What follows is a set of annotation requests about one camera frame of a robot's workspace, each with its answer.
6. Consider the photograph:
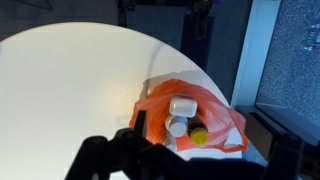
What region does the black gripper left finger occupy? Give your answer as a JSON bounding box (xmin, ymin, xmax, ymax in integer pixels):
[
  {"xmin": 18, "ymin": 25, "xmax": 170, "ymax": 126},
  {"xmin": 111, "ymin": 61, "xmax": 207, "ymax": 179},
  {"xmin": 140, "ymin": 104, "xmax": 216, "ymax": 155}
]
[{"xmin": 65, "ymin": 110, "xmax": 190, "ymax": 180}]

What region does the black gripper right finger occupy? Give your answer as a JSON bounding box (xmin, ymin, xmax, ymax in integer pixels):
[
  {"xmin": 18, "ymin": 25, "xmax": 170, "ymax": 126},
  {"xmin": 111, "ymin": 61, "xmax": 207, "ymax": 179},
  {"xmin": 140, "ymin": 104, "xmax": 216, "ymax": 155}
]
[{"xmin": 259, "ymin": 133, "xmax": 304, "ymax": 180}]

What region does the yellow capped roll-on stick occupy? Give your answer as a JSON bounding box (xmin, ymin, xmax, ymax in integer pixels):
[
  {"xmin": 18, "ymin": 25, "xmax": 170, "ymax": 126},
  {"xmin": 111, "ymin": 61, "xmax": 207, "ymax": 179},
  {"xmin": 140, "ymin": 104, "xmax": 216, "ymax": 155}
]
[{"xmin": 187, "ymin": 116, "xmax": 209, "ymax": 146}]

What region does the orange plastic bag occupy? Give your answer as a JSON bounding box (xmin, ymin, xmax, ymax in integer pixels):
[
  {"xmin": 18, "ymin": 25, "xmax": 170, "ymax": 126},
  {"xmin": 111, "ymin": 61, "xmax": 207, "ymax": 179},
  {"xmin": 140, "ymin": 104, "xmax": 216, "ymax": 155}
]
[{"xmin": 129, "ymin": 79, "xmax": 249, "ymax": 153}]

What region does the white cylindrical bottle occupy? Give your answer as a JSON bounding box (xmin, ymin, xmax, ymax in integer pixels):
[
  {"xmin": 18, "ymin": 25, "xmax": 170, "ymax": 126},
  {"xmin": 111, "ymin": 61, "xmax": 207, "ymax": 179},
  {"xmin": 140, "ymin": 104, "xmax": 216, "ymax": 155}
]
[{"xmin": 165, "ymin": 115, "xmax": 188, "ymax": 137}]

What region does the white round table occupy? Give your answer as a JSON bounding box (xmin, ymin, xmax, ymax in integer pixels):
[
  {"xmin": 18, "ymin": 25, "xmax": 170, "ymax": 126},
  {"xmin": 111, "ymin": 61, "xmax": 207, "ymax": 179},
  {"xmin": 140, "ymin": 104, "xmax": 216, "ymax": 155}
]
[{"xmin": 0, "ymin": 21, "xmax": 243, "ymax": 180}]

